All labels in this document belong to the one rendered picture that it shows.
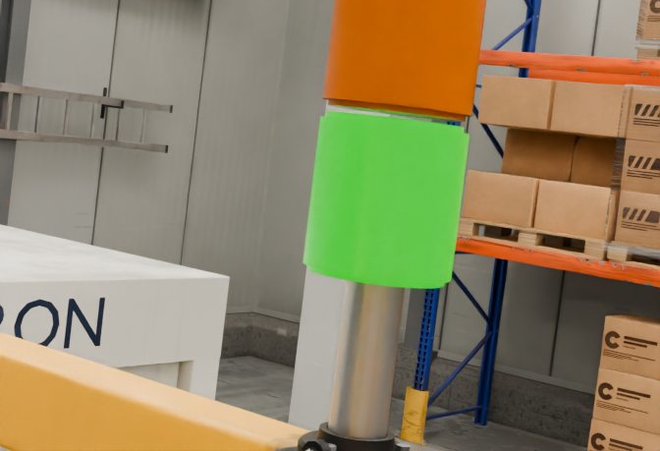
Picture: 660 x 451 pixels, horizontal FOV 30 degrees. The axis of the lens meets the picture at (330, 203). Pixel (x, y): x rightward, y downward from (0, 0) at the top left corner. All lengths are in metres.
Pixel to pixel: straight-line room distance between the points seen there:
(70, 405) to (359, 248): 0.16
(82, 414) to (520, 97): 8.56
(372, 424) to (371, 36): 0.13
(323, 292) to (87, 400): 2.52
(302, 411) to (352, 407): 2.65
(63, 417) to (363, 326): 0.15
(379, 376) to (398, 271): 0.04
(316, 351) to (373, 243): 2.63
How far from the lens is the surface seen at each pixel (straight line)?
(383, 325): 0.40
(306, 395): 3.04
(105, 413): 0.48
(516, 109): 9.01
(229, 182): 11.62
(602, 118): 8.69
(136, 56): 10.64
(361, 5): 0.39
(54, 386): 0.50
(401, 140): 0.38
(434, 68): 0.38
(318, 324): 3.00
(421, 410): 9.33
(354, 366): 0.40
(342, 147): 0.39
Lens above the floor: 2.20
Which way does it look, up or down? 3 degrees down
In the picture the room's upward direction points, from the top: 7 degrees clockwise
